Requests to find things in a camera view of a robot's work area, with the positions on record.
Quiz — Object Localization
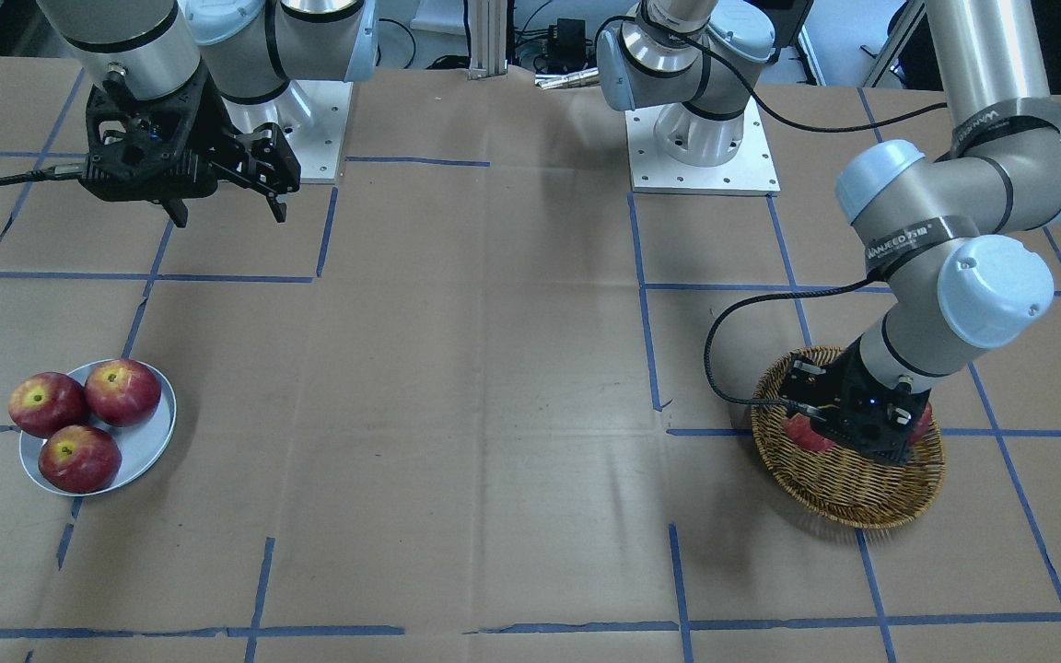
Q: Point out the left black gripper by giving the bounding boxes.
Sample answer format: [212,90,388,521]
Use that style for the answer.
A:
[785,341,929,463]

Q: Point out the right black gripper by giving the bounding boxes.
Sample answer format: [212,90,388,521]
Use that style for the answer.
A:
[79,73,300,229]

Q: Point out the yellow red apple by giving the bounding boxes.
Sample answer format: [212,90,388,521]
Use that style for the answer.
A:
[782,413,836,453]

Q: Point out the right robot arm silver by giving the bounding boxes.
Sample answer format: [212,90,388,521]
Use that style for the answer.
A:
[39,1,378,227]

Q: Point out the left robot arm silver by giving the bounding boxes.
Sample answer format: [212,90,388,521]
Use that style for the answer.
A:
[595,1,1061,465]

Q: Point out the dark red apple in basket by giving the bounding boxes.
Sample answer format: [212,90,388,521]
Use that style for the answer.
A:
[908,402,932,448]

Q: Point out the woven wicker basket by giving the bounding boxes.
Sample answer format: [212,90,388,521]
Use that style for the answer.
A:
[751,345,947,529]

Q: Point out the red apple plate back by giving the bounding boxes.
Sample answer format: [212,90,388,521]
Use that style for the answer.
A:
[84,357,163,428]

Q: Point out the red apple plate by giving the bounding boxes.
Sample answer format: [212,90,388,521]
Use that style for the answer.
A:
[84,357,163,428]
[7,372,91,439]

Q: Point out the light blue plate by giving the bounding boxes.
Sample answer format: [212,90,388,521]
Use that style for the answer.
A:
[18,360,177,496]

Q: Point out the red apple plate front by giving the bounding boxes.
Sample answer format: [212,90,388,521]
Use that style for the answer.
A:
[7,372,91,439]

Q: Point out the red apple plate side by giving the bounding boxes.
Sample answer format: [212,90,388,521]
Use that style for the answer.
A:
[38,425,122,494]

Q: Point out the black power adapter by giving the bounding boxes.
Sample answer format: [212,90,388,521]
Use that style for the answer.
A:
[544,17,589,73]

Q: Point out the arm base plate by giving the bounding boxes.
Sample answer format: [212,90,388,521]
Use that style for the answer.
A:
[624,99,782,197]
[220,78,354,184]

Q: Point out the black braided cable right arm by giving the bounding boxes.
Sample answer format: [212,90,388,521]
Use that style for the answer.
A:
[0,164,85,198]

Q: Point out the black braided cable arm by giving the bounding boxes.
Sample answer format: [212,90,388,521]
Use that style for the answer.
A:
[0,164,85,198]
[618,14,950,425]

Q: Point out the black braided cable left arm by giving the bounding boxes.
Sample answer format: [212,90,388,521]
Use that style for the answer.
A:
[618,14,950,425]

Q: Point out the aluminium profile post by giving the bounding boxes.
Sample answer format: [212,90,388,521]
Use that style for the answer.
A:
[466,0,512,81]

